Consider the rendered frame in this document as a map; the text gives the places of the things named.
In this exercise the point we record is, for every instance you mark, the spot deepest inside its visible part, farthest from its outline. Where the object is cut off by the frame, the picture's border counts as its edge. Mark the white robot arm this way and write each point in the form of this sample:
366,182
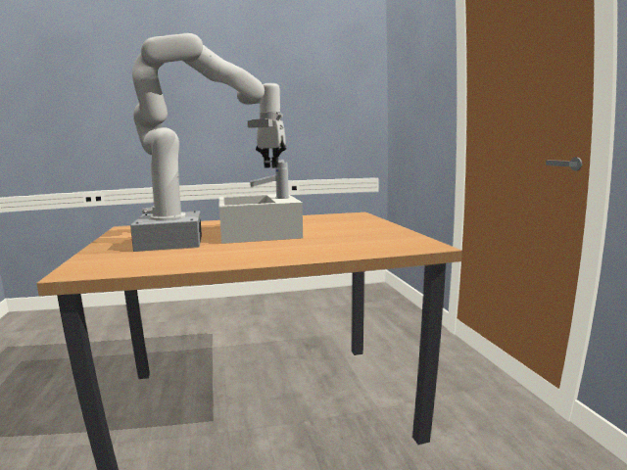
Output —
162,143

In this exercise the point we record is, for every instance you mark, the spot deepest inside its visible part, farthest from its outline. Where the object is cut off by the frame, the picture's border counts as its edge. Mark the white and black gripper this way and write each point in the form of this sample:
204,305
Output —
270,138

